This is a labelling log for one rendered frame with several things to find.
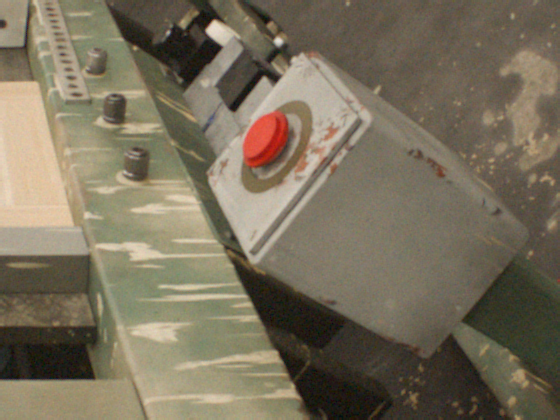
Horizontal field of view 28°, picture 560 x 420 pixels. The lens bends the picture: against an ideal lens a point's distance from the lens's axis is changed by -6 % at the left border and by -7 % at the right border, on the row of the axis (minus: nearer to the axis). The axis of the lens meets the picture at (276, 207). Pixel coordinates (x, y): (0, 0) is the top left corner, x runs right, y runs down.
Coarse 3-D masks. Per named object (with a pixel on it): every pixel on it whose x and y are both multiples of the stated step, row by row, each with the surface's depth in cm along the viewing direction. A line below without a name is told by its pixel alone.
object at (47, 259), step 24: (0, 240) 97; (24, 240) 98; (48, 240) 99; (72, 240) 99; (0, 264) 96; (24, 264) 96; (48, 264) 97; (72, 264) 98; (0, 288) 97; (24, 288) 98; (48, 288) 98; (72, 288) 99
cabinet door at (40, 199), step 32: (0, 96) 130; (32, 96) 131; (0, 128) 123; (32, 128) 124; (0, 160) 116; (32, 160) 117; (0, 192) 110; (32, 192) 110; (64, 192) 112; (0, 224) 104; (32, 224) 105; (64, 224) 106
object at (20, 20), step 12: (0, 0) 146; (12, 0) 147; (24, 0) 147; (0, 12) 147; (12, 12) 147; (24, 12) 148; (0, 24) 148; (12, 24) 148; (24, 24) 149; (0, 36) 148; (12, 36) 149; (24, 36) 150
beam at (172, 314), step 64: (64, 0) 155; (128, 64) 136; (64, 128) 117; (128, 128) 119; (128, 192) 107; (128, 256) 97; (192, 256) 98; (128, 320) 88; (192, 320) 90; (256, 320) 91; (192, 384) 82; (256, 384) 83
